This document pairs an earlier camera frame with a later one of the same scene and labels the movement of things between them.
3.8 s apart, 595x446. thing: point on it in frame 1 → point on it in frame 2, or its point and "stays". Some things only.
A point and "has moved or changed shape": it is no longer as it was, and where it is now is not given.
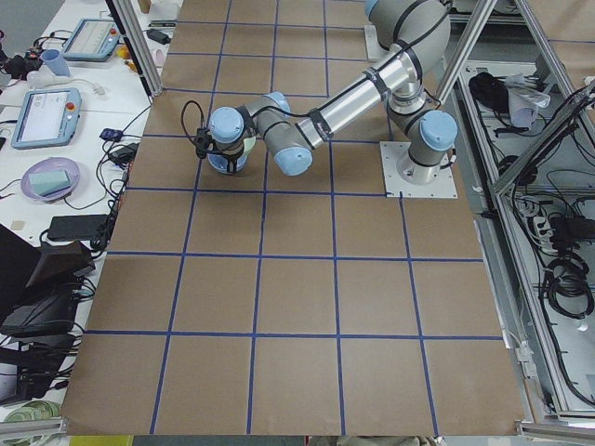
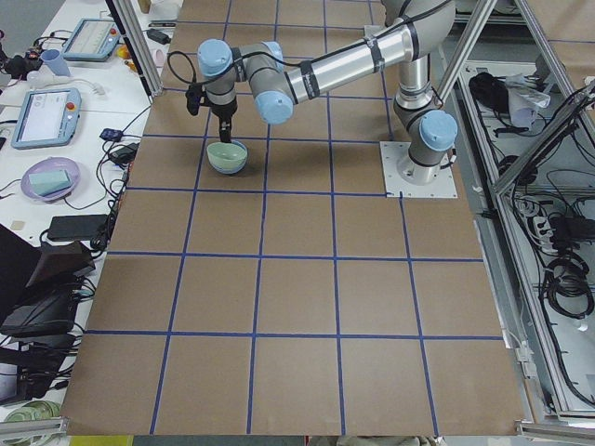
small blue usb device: (111, 134) stays
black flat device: (77, 228) stays
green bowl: (248, 144) has moved or changed shape
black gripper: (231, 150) → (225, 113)
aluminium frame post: (138, 43) stays
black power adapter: (158, 36) stays
